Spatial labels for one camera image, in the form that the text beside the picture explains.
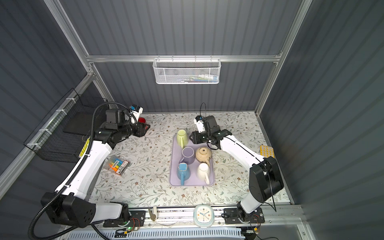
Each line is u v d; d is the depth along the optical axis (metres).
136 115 0.68
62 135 0.72
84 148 0.67
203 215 0.72
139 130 0.68
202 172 0.80
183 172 0.80
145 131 0.74
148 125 0.77
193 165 0.90
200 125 0.77
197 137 0.75
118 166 0.89
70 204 0.38
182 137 0.95
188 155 0.87
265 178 0.44
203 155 0.87
